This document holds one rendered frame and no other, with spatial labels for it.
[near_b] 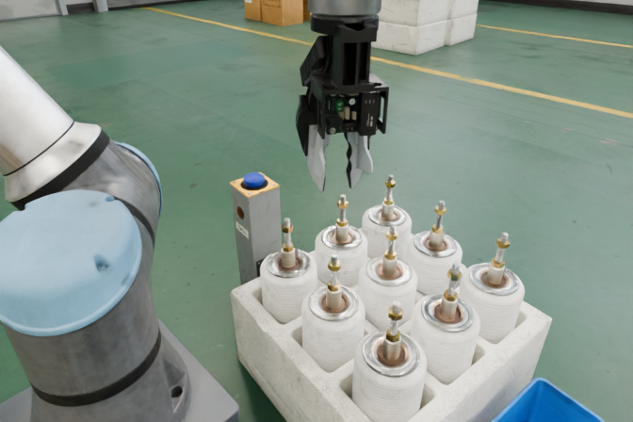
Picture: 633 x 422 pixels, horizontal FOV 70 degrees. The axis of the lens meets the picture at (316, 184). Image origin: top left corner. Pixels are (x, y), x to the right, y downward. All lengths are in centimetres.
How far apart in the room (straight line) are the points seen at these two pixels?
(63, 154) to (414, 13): 290
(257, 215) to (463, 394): 46
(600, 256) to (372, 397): 90
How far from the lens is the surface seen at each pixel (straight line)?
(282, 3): 423
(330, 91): 46
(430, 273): 82
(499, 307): 77
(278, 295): 76
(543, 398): 88
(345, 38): 45
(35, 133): 51
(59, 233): 42
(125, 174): 52
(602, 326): 119
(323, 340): 70
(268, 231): 91
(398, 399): 65
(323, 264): 83
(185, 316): 108
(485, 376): 75
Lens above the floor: 74
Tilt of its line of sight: 29 degrees down
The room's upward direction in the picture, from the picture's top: straight up
